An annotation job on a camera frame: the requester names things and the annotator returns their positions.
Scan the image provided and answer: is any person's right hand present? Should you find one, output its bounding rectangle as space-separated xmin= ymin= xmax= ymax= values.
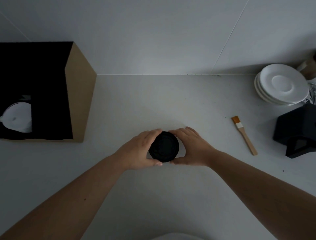
xmin=169 ymin=127 xmax=219 ymax=167

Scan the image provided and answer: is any person's left hand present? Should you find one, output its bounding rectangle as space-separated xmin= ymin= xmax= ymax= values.
xmin=112 ymin=129 xmax=163 ymax=171

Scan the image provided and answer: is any black round jar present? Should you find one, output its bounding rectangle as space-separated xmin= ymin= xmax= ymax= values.
xmin=148 ymin=131 xmax=180 ymax=163

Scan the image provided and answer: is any person's right forearm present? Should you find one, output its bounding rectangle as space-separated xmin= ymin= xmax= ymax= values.
xmin=208 ymin=150 xmax=316 ymax=240

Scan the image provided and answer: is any person's left forearm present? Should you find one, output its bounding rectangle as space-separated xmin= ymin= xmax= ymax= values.
xmin=0 ymin=153 xmax=129 ymax=240

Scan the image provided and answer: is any wooden brush with orange bristles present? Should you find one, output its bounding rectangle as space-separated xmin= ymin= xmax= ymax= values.
xmin=231 ymin=115 xmax=258 ymax=156

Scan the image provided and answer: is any cardboard box with black inside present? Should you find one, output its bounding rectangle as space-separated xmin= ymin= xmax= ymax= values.
xmin=0 ymin=41 xmax=97 ymax=143

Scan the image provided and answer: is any white saucer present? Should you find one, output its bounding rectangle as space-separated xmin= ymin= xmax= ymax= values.
xmin=255 ymin=72 xmax=309 ymax=105
xmin=259 ymin=63 xmax=310 ymax=103
xmin=254 ymin=77 xmax=306 ymax=107

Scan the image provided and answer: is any black angular appliance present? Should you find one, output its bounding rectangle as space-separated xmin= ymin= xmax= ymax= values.
xmin=273 ymin=103 xmax=316 ymax=159

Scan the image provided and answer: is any silver foil packet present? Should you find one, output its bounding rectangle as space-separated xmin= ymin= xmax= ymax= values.
xmin=305 ymin=83 xmax=316 ymax=105

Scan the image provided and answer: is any brown paper bag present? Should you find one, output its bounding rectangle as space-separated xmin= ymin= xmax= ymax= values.
xmin=296 ymin=53 xmax=316 ymax=80

